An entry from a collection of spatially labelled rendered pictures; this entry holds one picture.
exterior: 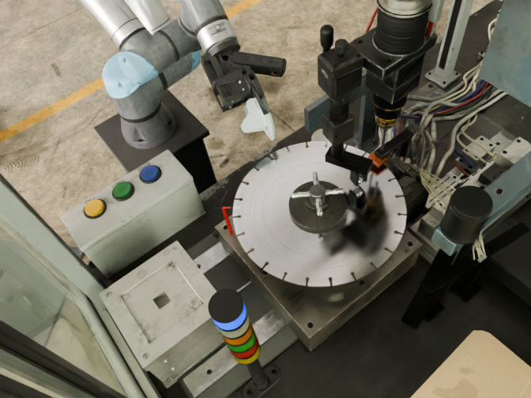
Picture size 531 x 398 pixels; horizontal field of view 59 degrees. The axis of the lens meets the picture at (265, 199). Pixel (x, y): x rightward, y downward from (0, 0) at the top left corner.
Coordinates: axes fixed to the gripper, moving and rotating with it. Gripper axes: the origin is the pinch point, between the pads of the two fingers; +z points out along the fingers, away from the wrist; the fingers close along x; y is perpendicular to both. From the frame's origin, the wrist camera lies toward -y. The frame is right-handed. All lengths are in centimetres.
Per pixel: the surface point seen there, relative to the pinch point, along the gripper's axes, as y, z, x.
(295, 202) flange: 3.8, 14.7, 6.4
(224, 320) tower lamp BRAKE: 25.2, 22.5, 35.5
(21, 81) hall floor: 72, -109, -192
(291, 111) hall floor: -48, -21, -133
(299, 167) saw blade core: -1.4, 8.9, 1.3
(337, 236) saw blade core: 0.4, 23.5, 11.0
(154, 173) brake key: 25.4, -4.1, -12.5
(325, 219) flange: 0.7, 19.8, 9.8
